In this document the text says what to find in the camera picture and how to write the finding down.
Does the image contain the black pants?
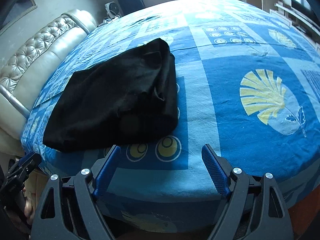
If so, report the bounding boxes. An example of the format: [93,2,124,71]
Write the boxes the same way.
[43,38,178,153]

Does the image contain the person's left hand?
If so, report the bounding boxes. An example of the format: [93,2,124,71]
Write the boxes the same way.
[24,196,36,225]

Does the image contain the cream tufted leather headboard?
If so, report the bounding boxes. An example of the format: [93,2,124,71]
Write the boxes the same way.
[1,9,97,157]

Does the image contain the white tv cabinet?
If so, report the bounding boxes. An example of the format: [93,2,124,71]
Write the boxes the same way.
[270,3,319,44]

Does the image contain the small white fan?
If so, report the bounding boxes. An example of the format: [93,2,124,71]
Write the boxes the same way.
[105,1,121,19]

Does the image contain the framed wall picture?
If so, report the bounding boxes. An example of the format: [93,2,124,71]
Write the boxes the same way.
[1,0,37,35]

